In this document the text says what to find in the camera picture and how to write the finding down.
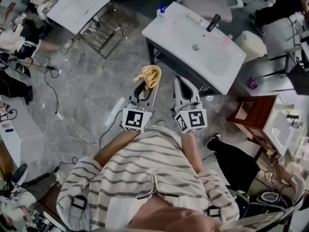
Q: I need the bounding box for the person's striped shirt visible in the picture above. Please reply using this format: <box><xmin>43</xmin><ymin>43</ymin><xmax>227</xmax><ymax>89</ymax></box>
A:
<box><xmin>56</xmin><ymin>122</ymin><xmax>240</xmax><ymax>232</ymax></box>

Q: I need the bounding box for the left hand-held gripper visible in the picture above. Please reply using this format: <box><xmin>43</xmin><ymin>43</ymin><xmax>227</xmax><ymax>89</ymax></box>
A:
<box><xmin>120</xmin><ymin>82</ymin><xmax>159</xmax><ymax>133</ymax></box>

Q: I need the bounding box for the black cable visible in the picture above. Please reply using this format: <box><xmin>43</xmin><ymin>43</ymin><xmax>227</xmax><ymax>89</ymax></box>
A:
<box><xmin>31</xmin><ymin>57</ymin><xmax>64</xmax><ymax>114</ymax></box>

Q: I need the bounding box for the black faucet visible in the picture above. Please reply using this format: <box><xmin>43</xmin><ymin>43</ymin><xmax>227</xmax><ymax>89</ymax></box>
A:
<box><xmin>286</xmin><ymin>114</ymin><xmax>299</xmax><ymax>126</ymax></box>
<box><xmin>206</xmin><ymin>14</ymin><xmax>222</xmax><ymax>32</ymax></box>

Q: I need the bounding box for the yellow cloth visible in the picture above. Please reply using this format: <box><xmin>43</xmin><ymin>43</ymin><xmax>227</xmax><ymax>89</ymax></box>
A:
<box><xmin>132</xmin><ymin>65</ymin><xmax>162</xmax><ymax>91</ymax></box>

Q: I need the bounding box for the person's right forearm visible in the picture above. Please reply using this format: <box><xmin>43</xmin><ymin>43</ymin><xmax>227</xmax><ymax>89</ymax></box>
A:
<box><xmin>180</xmin><ymin>132</ymin><xmax>204</xmax><ymax>174</ymax></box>

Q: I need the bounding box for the clear blue-topped soap dispenser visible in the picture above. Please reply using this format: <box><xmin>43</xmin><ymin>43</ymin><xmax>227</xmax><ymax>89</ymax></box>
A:
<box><xmin>156</xmin><ymin>4</ymin><xmax>168</xmax><ymax>18</ymax></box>

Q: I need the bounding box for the black sink stand frame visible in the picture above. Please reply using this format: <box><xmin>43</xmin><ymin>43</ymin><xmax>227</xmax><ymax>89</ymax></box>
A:
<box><xmin>145</xmin><ymin>37</ymin><xmax>218</xmax><ymax>97</ymax></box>

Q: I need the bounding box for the brown wooden stool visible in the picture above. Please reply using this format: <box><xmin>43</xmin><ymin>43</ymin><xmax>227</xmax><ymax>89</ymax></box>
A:
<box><xmin>226</xmin><ymin>95</ymin><xmax>279</xmax><ymax>141</ymax></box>

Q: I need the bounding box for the white soap bar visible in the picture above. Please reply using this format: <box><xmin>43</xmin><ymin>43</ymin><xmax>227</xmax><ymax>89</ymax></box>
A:
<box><xmin>186</xmin><ymin>12</ymin><xmax>201</xmax><ymax>23</ymax></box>

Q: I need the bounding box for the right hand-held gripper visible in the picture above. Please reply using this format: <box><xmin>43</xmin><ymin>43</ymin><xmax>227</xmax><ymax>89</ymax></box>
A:
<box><xmin>172</xmin><ymin>75</ymin><xmax>208</xmax><ymax>134</ymax></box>

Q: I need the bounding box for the cream waste bin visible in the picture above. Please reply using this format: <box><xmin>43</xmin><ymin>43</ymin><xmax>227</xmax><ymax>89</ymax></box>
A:
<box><xmin>235</xmin><ymin>30</ymin><xmax>267</xmax><ymax>63</ymax></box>

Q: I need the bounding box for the metal rack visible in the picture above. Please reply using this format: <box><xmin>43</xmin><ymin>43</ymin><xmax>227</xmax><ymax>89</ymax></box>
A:
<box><xmin>81</xmin><ymin>3</ymin><xmax>127</xmax><ymax>59</ymax></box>

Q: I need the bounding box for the white cabinet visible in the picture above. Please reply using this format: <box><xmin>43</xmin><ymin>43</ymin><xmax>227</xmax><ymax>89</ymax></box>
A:
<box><xmin>0</xmin><ymin>95</ymin><xmax>44</xmax><ymax>169</ymax></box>

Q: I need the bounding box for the white sink basin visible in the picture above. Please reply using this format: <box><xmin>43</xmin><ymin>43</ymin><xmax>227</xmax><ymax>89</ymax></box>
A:
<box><xmin>262</xmin><ymin>93</ymin><xmax>305</xmax><ymax>155</ymax></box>
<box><xmin>141</xmin><ymin>1</ymin><xmax>247</xmax><ymax>95</ymax></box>
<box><xmin>46</xmin><ymin>0</ymin><xmax>114</xmax><ymax>35</ymax></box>

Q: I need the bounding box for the person's left forearm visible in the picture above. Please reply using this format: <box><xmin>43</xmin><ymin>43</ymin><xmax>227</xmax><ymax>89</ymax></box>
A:
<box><xmin>92</xmin><ymin>130</ymin><xmax>141</xmax><ymax>167</ymax></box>

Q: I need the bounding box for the white cable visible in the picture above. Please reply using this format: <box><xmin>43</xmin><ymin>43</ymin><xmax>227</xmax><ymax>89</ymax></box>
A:
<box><xmin>60</xmin><ymin>116</ymin><xmax>104</xmax><ymax>147</ymax></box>

